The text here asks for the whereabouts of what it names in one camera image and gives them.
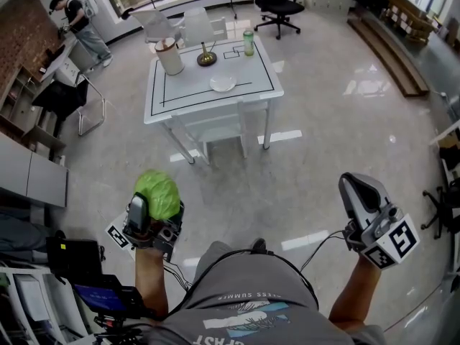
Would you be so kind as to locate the metal chair with black jacket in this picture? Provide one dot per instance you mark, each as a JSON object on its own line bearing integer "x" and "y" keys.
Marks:
{"x": 61, "y": 97}

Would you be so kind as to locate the table lamp with white shade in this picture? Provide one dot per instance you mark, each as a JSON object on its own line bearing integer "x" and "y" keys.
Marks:
{"x": 206, "y": 59}

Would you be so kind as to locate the black monitor with blue screen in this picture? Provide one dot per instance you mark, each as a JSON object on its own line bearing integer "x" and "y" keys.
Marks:
{"x": 100, "y": 297}

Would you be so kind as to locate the blue-grey cloth bundle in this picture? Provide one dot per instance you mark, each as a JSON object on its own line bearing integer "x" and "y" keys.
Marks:
{"x": 18, "y": 232}

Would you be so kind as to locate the wooden cubby shelf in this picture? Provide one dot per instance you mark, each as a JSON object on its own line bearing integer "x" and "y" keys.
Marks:
{"x": 21, "y": 99}

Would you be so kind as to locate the green cabbage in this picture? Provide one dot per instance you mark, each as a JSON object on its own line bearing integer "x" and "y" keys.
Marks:
{"x": 160, "y": 192}

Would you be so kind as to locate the white mesh office chair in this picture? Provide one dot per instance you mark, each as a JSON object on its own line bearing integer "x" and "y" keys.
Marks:
{"x": 154, "y": 22}

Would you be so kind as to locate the grey cabinet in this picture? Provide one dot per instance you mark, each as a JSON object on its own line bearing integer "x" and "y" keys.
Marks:
{"x": 32, "y": 178}

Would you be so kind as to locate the black camera rig mount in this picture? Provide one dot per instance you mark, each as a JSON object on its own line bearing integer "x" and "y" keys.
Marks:
{"x": 111, "y": 327}

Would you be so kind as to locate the white desk with drawers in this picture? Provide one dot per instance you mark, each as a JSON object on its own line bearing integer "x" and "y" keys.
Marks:
{"x": 64, "y": 63}

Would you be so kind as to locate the clear glass bowl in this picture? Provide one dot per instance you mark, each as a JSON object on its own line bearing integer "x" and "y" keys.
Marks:
{"x": 223, "y": 83}

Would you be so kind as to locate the green drink bottle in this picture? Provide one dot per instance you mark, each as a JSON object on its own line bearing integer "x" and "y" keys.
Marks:
{"x": 248, "y": 45}

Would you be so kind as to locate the black office chair with armrests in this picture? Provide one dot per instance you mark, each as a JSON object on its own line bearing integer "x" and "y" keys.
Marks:
{"x": 284, "y": 5}

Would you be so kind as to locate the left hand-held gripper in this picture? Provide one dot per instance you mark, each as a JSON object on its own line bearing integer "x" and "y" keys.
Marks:
{"x": 161, "y": 235}

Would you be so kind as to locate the light wooden bench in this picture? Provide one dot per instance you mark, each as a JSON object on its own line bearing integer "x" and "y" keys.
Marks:
{"x": 409, "y": 20}

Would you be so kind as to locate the person's right forearm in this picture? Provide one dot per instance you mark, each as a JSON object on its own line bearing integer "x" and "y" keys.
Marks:
{"x": 354, "y": 293}

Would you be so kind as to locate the person's grey printed shirt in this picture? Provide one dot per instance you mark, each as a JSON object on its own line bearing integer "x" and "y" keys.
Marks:
{"x": 251, "y": 282}

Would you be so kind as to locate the black box with yellow sticker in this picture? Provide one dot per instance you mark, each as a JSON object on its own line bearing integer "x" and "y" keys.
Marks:
{"x": 72, "y": 259}

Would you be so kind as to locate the white power strip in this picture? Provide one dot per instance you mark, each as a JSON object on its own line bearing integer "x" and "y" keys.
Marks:
{"x": 62, "y": 160}

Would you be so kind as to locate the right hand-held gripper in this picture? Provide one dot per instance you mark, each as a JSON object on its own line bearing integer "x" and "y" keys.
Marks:
{"x": 395, "y": 243}

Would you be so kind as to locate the long brown wooden step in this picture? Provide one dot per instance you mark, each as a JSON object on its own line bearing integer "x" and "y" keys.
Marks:
{"x": 390, "y": 56}

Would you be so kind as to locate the person's left forearm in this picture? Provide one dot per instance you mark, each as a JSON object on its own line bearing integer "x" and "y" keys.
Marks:
{"x": 152, "y": 286}

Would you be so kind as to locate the person's right black shoe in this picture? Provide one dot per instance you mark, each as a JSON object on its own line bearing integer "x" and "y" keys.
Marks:
{"x": 259, "y": 244}

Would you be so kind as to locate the white shelf unit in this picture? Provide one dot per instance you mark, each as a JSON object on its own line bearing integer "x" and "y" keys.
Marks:
{"x": 25, "y": 270}

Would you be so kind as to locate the white table with black lines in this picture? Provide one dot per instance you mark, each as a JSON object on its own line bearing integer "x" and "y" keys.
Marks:
{"x": 187, "y": 85}

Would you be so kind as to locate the black swivel chair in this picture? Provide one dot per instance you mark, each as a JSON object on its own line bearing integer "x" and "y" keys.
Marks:
{"x": 449, "y": 207}

